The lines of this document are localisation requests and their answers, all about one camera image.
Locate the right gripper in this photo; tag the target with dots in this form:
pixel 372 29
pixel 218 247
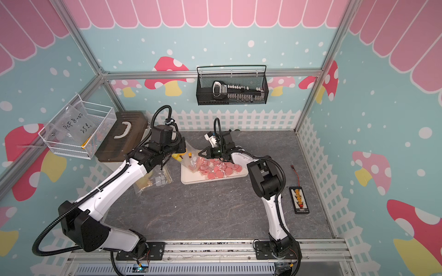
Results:
pixel 209 154

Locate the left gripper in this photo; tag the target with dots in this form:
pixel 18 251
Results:
pixel 181 142

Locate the ziploc bag of cookies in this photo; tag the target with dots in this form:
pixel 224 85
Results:
pixel 159 177
pixel 190 159

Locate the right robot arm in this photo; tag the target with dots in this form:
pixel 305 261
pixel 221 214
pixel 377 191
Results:
pixel 268 182

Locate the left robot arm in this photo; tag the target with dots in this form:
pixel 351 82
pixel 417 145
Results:
pixel 81 220

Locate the clear labelled plastic bag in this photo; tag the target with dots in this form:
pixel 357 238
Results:
pixel 75 125

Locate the white rectangular tray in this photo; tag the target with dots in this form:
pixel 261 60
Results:
pixel 198 170

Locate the white toolbox brown lid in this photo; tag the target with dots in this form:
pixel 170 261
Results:
pixel 125 135

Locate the socket set in basket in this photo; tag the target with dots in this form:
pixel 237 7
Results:
pixel 235 94

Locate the black connector board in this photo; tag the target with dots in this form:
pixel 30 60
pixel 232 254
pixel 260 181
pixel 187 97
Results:
pixel 299 200

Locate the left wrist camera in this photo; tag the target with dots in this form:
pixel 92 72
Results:
pixel 162 134

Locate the black wire mesh basket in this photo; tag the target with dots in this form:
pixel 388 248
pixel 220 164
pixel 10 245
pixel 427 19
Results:
pixel 252 76

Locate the white wire basket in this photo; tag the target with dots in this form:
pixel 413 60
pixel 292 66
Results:
pixel 103 116

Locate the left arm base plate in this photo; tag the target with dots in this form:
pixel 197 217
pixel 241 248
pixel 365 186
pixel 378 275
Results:
pixel 151 251

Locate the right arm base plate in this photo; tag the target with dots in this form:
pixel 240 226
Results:
pixel 268 250

